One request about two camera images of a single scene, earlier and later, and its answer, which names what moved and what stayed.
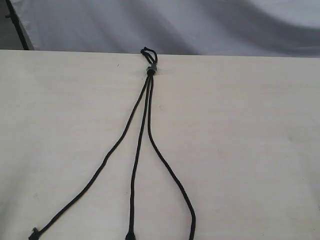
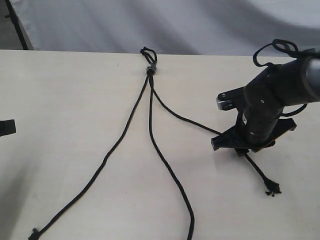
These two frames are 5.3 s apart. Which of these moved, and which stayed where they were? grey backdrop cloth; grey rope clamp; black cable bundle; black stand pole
Moved: black cable bundle
Stayed: black stand pole; grey rope clamp; grey backdrop cloth
